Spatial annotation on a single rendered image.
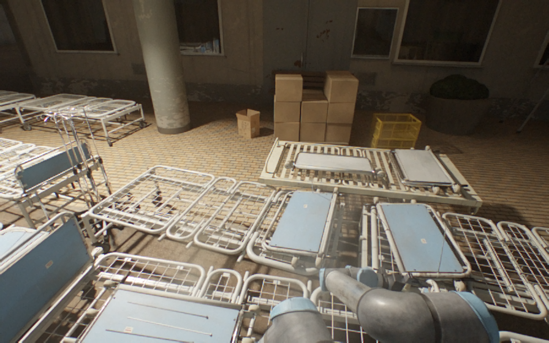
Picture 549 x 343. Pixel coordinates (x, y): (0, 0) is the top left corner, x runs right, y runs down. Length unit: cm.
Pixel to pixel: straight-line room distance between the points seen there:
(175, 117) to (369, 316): 487
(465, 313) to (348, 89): 378
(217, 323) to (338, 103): 347
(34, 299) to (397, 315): 176
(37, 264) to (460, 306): 184
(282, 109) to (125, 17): 484
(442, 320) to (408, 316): 7
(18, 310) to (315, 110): 375
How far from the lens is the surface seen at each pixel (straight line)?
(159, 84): 516
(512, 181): 488
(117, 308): 179
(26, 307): 198
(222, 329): 156
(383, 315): 72
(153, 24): 504
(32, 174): 329
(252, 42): 673
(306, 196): 236
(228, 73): 698
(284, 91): 420
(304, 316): 71
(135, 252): 292
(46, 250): 195
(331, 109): 433
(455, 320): 73
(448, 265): 208
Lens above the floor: 190
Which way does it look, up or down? 29 degrees down
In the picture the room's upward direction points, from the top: 1 degrees clockwise
